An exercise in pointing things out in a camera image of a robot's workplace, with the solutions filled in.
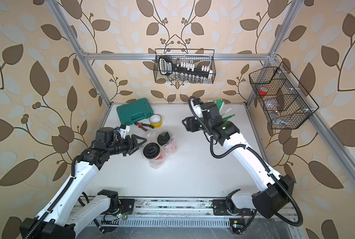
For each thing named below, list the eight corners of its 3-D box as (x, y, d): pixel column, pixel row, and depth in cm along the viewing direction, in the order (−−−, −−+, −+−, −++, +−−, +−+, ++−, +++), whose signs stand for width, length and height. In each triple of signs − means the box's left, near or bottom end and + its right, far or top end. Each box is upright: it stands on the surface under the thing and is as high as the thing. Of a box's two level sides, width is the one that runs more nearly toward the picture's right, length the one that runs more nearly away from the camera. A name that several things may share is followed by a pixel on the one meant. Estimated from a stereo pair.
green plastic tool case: (123, 128, 107) (122, 124, 104) (117, 109, 119) (115, 106, 116) (154, 115, 115) (154, 112, 112) (145, 99, 126) (144, 96, 123)
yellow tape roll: (149, 127, 108) (148, 124, 105) (151, 117, 114) (150, 114, 112) (161, 127, 108) (161, 124, 105) (163, 117, 114) (162, 114, 112)
